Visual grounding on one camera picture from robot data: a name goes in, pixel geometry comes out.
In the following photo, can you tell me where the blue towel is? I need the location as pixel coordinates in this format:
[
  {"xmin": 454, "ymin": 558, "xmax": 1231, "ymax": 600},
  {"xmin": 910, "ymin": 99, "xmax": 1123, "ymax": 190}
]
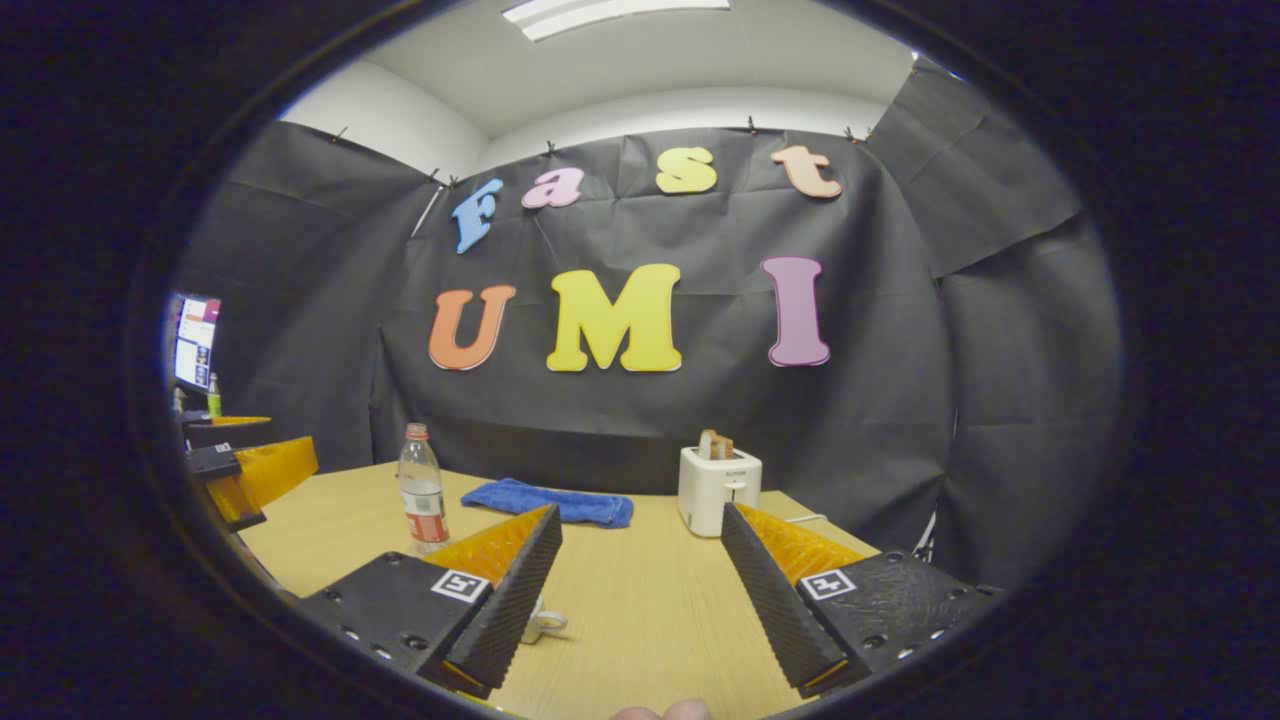
[{"xmin": 460, "ymin": 477, "xmax": 635, "ymax": 530}]

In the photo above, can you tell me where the clear plastic water bottle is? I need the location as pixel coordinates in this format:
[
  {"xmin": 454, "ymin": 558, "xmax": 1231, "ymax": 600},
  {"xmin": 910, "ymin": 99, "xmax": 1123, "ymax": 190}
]
[{"xmin": 398, "ymin": 422, "xmax": 451, "ymax": 557}]

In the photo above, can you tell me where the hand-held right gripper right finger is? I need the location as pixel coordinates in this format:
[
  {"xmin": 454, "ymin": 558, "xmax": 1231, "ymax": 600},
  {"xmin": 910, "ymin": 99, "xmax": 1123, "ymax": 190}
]
[{"xmin": 720, "ymin": 502, "xmax": 1001, "ymax": 699}]

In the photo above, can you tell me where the white floral teacup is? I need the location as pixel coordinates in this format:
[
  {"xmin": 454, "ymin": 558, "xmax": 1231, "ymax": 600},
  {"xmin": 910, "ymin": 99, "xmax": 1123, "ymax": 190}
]
[{"xmin": 518, "ymin": 597, "xmax": 569, "ymax": 646}]

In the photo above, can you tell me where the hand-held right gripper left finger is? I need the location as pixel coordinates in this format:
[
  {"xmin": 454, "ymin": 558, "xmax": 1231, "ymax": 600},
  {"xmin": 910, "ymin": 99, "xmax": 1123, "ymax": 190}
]
[{"xmin": 298, "ymin": 503, "xmax": 564, "ymax": 701}]

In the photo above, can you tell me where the ceiling light panel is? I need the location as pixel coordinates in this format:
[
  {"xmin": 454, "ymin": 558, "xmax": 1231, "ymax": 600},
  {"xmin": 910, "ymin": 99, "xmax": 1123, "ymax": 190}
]
[{"xmin": 500, "ymin": 0, "xmax": 731, "ymax": 43}]

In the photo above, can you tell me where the computer monitor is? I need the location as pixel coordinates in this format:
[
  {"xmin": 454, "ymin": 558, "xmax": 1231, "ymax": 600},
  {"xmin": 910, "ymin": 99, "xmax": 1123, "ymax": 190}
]
[{"xmin": 170, "ymin": 293, "xmax": 223, "ymax": 393}]

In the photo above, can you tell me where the white toaster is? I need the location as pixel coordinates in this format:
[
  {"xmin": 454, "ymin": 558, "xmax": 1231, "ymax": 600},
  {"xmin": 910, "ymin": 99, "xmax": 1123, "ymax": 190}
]
[{"xmin": 677, "ymin": 446, "xmax": 763, "ymax": 539}]

